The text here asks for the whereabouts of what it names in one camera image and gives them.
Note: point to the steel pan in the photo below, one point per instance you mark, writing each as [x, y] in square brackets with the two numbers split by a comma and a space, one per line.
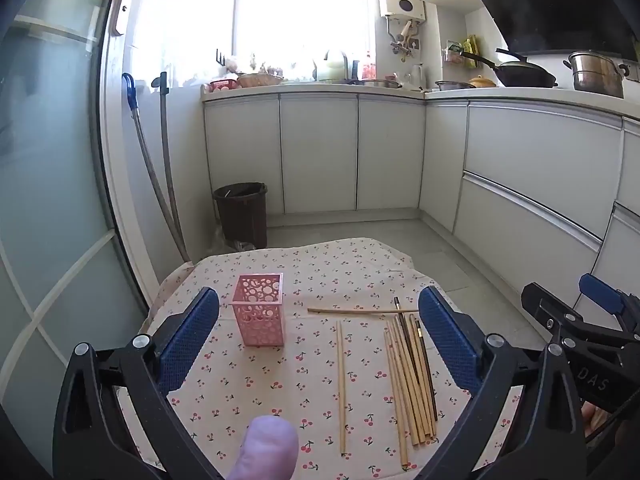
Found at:
[452, 85]

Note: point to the person's right hand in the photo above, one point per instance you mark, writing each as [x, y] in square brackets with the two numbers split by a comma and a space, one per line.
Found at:
[594, 419]

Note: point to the person's left hand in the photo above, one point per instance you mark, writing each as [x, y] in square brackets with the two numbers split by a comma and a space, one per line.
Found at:
[267, 450]

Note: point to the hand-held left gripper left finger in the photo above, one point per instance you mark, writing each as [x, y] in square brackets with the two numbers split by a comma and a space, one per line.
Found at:
[190, 335]

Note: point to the red plastic basket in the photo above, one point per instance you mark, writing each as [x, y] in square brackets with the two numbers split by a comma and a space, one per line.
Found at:
[222, 86]

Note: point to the frosted glass sliding door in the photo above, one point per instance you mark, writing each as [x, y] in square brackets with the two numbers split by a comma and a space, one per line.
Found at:
[55, 185]

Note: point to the white kitchen cabinets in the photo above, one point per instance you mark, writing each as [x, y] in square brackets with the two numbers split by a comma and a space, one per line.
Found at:
[400, 160]

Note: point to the clear kettle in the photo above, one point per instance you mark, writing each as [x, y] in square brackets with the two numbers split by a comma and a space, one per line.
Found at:
[419, 77]

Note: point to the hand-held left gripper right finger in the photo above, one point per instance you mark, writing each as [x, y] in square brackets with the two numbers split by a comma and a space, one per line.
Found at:
[450, 335]

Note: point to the red label bottle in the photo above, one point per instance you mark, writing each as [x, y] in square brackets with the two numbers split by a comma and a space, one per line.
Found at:
[368, 67]

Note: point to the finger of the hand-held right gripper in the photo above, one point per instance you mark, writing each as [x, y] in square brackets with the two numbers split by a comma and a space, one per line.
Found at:
[547, 310]
[602, 292]

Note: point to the stainless steel pot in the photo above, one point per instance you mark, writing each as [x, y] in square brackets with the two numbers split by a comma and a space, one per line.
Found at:
[597, 77]

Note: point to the wicker basket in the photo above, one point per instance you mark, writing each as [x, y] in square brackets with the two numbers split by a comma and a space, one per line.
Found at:
[259, 80]

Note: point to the cherry print cloth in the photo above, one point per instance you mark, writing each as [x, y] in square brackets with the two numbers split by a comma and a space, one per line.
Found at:
[260, 395]

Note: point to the steel basin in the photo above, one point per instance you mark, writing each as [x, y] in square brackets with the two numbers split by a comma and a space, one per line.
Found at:
[380, 83]

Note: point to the clear plastic bag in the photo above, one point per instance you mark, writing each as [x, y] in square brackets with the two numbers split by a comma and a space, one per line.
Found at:
[225, 245]

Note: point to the pink perforated utensil holder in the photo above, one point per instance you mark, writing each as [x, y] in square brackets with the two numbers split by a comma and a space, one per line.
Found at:
[259, 317]

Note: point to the black range hood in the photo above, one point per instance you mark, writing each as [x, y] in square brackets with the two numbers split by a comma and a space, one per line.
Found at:
[560, 5]

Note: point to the black wok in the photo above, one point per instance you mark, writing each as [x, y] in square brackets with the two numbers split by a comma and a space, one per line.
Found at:
[525, 75]

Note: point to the orange clay pot lid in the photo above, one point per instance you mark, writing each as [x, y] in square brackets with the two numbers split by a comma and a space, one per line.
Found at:
[482, 81]

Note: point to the kitchen window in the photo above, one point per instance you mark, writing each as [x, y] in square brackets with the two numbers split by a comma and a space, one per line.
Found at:
[300, 15]

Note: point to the water pipes and valve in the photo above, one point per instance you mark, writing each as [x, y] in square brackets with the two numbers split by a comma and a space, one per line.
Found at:
[404, 40]

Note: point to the wall rack with packets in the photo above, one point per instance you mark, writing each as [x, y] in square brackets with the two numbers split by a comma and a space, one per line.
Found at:
[462, 52]

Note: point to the dark brown trash bin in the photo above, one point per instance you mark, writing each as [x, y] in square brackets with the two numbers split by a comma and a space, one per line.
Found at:
[241, 215]

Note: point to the white plastic jug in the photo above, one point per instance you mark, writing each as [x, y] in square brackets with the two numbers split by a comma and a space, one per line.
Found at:
[331, 67]

